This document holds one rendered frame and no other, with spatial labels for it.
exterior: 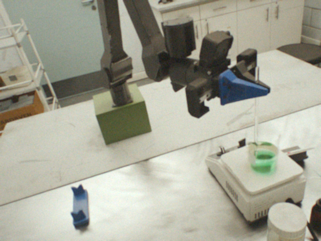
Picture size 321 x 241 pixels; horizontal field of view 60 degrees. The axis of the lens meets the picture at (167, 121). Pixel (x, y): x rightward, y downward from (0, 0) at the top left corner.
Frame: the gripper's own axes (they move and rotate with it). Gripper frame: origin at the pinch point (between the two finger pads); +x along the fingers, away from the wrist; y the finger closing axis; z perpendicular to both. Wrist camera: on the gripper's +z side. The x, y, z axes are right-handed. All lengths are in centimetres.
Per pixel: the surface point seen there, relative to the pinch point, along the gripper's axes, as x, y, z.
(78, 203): -28.6, -26.8, -25.1
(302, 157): 4.3, 15.6, -24.5
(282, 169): 5.9, 1.9, -17.1
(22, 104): -234, 9, -76
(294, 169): 7.5, 3.2, -17.1
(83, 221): -23.1, -28.5, -25.2
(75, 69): -286, 88, -84
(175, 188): -14.2, -8.9, -26.0
